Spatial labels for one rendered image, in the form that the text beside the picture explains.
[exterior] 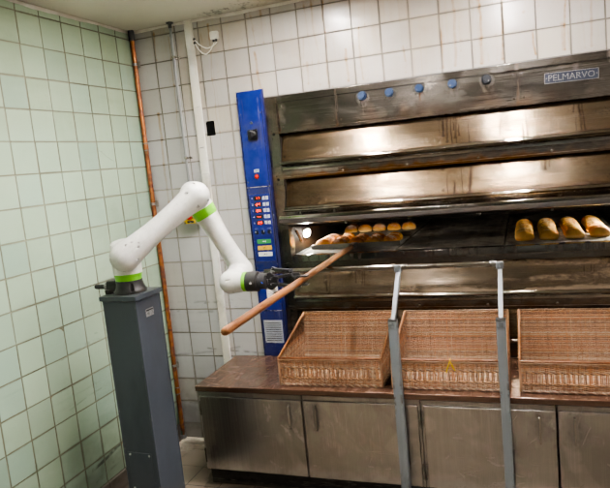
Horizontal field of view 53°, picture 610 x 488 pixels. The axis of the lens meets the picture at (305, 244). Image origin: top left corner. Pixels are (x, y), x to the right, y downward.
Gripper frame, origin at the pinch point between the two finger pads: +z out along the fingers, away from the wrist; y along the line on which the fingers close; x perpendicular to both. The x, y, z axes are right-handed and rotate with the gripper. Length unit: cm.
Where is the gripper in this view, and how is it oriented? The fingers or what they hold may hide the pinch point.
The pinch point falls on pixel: (301, 280)
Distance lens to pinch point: 275.8
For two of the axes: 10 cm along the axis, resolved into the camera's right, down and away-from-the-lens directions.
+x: -3.1, 1.5, -9.4
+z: 9.5, -0.4, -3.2
